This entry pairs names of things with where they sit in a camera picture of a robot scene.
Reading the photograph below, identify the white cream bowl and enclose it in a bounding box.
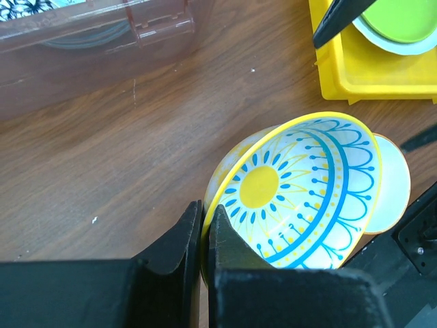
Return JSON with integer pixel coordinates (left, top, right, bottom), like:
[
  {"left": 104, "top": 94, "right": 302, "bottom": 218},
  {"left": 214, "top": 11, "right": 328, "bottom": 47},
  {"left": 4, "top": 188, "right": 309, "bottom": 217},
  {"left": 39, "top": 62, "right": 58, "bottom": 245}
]
[{"left": 365, "top": 134, "right": 411, "bottom": 235}]

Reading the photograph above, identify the yellow plastic tray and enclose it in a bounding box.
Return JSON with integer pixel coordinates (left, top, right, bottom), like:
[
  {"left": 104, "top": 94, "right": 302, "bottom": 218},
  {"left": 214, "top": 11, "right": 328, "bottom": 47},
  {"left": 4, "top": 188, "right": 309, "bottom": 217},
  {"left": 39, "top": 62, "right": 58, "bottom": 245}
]
[{"left": 308, "top": 0, "right": 437, "bottom": 105}]

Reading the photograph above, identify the green plate white rim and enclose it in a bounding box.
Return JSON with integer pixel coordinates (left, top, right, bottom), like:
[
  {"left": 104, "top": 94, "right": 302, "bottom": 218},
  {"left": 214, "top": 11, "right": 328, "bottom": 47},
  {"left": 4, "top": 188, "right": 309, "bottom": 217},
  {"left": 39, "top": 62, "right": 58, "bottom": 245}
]
[{"left": 352, "top": 0, "right": 436, "bottom": 55}]

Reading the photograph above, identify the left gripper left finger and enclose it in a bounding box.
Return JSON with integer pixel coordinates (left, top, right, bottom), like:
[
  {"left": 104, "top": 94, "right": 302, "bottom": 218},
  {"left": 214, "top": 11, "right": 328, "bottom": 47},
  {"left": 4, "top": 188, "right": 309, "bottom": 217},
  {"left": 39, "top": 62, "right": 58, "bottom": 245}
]
[{"left": 1, "top": 201, "right": 202, "bottom": 327}]

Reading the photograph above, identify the blue floral plate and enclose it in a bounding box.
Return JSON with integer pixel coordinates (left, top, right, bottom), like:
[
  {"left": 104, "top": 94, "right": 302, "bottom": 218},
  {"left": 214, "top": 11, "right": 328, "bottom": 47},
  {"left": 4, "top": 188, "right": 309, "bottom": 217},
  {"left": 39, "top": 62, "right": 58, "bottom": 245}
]
[{"left": 0, "top": 0, "right": 54, "bottom": 22}]

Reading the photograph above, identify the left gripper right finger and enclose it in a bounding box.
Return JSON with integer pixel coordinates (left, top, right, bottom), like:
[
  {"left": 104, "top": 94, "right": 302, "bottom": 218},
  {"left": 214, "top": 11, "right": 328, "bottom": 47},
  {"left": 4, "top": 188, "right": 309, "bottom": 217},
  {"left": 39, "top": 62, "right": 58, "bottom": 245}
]
[{"left": 208, "top": 205, "right": 393, "bottom": 327}]

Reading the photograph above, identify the yellow flower patterned bowl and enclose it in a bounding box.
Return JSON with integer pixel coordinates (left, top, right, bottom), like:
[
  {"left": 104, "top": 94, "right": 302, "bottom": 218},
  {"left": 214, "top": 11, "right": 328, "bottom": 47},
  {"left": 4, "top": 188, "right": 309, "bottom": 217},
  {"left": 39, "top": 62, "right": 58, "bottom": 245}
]
[{"left": 201, "top": 111, "right": 382, "bottom": 269}]

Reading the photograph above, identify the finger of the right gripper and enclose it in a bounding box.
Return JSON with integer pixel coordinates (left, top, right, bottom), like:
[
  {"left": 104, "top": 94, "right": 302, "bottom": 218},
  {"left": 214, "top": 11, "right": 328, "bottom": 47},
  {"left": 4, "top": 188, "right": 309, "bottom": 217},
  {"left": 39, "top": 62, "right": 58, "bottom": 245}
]
[
  {"left": 400, "top": 124, "right": 437, "bottom": 153},
  {"left": 313, "top": 0, "right": 376, "bottom": 49}
]

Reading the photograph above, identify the pink translucent plastic bin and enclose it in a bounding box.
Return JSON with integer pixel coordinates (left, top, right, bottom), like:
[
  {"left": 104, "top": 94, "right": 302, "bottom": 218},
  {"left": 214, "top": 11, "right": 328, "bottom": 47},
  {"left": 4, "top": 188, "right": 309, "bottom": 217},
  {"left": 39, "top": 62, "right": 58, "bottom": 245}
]
[{"left": 1, "top": 0, "right": 214, "bottom": 120}]

